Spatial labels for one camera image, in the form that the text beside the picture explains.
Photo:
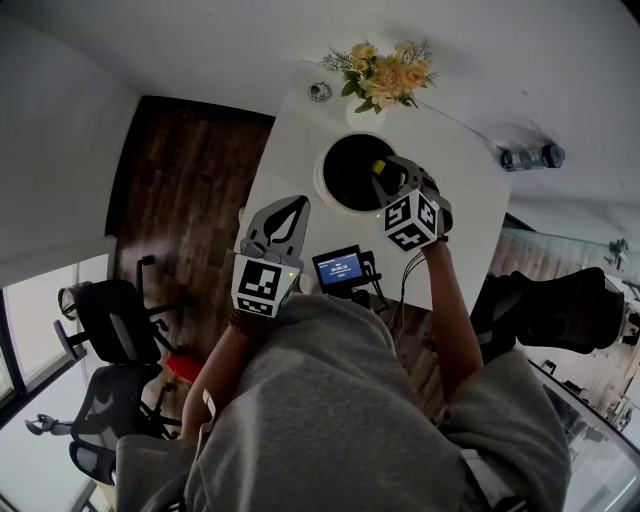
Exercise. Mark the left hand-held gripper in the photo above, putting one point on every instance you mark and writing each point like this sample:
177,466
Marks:
265,280

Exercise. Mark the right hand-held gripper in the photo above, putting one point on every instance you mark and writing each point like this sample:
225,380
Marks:
412,220

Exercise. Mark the yellow toy block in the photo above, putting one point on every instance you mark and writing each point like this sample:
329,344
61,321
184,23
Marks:
378,166

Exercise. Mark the round white container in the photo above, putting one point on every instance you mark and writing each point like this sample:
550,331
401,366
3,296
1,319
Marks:
350,170

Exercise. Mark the person's right forearm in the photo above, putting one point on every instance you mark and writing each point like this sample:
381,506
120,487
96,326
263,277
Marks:
450,320

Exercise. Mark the person's left forearm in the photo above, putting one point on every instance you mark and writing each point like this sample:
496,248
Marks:
215,370

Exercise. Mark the white vase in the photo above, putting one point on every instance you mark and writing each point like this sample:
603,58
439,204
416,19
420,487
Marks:
362,119

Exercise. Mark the small black display screen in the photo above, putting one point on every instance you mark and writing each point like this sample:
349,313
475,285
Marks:
338,268

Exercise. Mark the yellow flower bouquet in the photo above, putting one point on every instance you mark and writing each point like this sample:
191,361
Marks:
387,75

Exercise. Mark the small round glass dish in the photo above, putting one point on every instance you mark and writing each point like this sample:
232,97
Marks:
320,92

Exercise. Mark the clear plastic bottle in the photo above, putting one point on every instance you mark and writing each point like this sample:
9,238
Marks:
530,157

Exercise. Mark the red object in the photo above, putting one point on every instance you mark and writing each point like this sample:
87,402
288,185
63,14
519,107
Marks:
184,367

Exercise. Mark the person's grey sweatshirt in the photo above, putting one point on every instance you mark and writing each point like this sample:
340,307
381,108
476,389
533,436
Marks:
325,410

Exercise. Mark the black mesh office chair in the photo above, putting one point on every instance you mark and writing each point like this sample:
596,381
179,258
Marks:
105,420

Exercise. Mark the black screen mount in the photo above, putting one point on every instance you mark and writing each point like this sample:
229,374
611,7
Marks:
371,280

